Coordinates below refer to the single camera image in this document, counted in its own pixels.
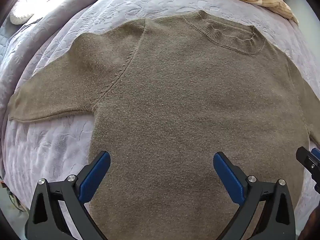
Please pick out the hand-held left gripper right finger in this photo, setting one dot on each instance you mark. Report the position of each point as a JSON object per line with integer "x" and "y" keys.
{"x": 228, "y": 177}

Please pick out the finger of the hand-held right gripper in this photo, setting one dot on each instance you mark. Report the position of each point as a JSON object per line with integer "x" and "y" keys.
{"x": 306, "y": 158}

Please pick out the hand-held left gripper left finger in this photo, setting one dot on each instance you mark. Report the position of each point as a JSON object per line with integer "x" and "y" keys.
{"x": 96, "y": 177}

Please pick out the taupe knit sweater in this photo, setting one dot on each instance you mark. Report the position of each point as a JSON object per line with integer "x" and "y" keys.
{"x": 175, "y": 105}

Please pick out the lavender embossed bed blanket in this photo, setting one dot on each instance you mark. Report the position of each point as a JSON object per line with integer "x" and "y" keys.
{"x": 62, "y": 142}

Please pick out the grey quilted bedding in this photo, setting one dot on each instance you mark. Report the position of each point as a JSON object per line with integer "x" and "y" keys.
{"x": 6, "y": 42}

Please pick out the white pillow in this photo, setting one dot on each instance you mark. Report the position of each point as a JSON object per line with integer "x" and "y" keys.
{"x": 22, "y": 10}

